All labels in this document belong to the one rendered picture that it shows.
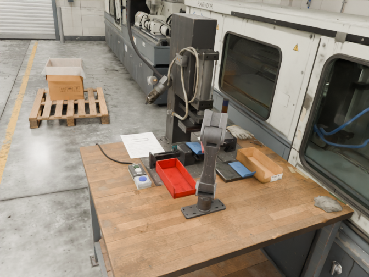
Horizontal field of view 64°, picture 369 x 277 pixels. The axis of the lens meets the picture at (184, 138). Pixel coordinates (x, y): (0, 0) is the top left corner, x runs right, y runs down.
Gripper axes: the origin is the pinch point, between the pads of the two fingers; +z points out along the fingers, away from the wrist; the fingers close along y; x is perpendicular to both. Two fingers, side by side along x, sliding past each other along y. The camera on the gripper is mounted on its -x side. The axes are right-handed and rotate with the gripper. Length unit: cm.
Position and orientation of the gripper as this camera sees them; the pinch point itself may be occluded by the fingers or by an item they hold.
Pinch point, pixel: (203, 151)
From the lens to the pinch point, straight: 156.5
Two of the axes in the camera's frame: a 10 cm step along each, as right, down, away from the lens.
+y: -2.8, -8.2, 5.1
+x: -9.0, 0.4, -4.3
